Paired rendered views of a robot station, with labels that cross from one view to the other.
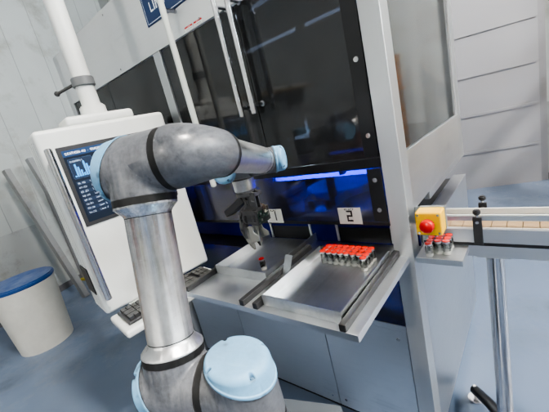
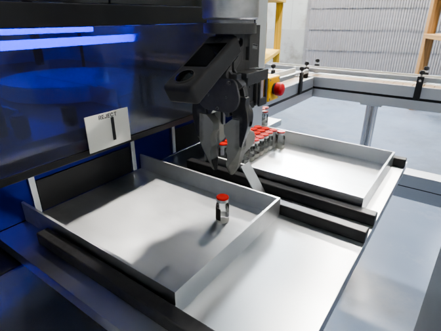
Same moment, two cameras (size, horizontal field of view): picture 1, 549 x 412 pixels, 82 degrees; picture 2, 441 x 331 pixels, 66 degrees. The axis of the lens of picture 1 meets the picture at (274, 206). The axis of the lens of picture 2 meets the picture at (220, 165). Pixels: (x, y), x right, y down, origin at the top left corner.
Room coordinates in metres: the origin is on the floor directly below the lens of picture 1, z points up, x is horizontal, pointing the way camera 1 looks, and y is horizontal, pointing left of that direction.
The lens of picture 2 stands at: (1.14, 0.57, 1.19)
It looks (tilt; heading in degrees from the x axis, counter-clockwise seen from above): 24 degrees down; 264
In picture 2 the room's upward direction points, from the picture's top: straight up
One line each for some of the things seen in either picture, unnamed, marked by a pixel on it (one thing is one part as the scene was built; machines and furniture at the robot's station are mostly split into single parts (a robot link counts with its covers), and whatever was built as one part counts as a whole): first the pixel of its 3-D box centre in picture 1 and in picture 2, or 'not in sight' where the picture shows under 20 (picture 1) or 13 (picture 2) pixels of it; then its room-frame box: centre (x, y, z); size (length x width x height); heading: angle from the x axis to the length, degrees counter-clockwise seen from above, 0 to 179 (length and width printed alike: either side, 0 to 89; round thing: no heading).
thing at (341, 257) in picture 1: (344, 258); (257, 146); (0.97, -0.18, 0.91); 0.18 x 0.02 x 0.05; 48
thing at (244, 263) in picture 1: (268, 252); (153, 209); (1.20, 0.07, 0.90); 0.34 x 0.26 x 0.04; 139
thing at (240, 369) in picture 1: (241, 382); not in sight; (0.48, 0.13, 0.96); 0.13 x 0.12 x 0.14; 73
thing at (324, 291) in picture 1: (328, 276); (299, 159); (0.89, -0.11, 0.90); 0.34 x 0.26 x 0.04; 138
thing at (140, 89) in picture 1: (148, 129); not in sight; (1.76, 0.55, 1.51); 0.49 x 0.01 x 0.59; 49
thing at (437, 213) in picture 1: (430, 220); (264, 87); (0.90, -0.45, 1.00); 0.08 x 0.07 x 0.07; 139
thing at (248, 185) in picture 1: (244, 185); (228, 6); (1.07, 0.08, 1.21); 0.08 x 0.08 x 0.05
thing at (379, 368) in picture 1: (282, 269); not in sight; (1.97, 0.05, 0.44); 2.06 x 1.00 x 0.88; 49
